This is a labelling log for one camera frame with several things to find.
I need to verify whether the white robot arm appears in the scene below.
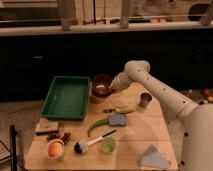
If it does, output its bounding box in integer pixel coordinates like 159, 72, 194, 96
110, 60, 213, 171

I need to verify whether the grey cloth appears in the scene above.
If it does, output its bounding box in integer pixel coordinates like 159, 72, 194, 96
137, 145, 171, 169

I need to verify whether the yellow banana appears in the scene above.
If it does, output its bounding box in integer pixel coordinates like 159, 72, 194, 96
103, 106, 137, 114

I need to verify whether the white bowl with orange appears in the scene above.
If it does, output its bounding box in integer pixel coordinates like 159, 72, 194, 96
45, 139, 65, 160

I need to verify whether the wooden block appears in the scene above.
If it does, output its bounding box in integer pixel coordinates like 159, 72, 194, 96
35, 122, 59, 135

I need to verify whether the blue sponge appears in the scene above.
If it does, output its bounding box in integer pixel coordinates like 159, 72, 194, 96
109, 115, 127, 126

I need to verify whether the green cup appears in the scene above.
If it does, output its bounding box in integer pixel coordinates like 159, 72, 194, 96
100, 138, 116, 154

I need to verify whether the black stand pole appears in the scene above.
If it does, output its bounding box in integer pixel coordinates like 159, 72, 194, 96
10, 125, 17, 171

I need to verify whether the green plastic tray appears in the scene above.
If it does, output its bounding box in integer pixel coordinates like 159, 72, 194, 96
41, 76, 90, 121

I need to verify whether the white dish brush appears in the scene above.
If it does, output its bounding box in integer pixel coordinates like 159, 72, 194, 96
74, 130, 116, 154

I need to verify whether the metal cup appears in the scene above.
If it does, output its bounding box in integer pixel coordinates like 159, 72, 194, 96
139, 93, 152, 108

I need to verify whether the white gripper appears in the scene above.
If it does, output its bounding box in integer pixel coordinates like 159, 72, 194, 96
110, 75, 126, 92

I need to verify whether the dark red bowl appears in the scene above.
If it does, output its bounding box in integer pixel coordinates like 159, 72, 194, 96
91, 74, 112, 97

